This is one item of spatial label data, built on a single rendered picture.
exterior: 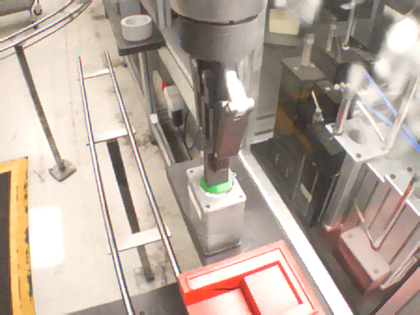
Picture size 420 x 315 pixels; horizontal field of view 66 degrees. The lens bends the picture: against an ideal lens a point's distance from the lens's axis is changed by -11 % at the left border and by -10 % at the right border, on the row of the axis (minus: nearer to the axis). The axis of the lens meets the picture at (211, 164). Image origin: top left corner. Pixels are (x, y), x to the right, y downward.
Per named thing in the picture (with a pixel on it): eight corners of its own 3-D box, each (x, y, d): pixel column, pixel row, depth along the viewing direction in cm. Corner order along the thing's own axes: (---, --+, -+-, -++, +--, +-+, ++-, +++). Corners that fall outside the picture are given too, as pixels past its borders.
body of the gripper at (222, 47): (276, 20, 30) (266, 105, 36) (236, -9, 35) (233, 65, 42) (193, 31, 28) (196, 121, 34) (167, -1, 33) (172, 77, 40)
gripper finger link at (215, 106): (236, 61, 36) (242, 67, 35) (233, 143, 44) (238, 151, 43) (201, 67, 35) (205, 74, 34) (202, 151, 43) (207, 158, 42)
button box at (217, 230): (188, 217, 59) (185, 167, 50) (232, 204, 61) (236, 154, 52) (205, 257, 54) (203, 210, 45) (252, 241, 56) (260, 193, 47)
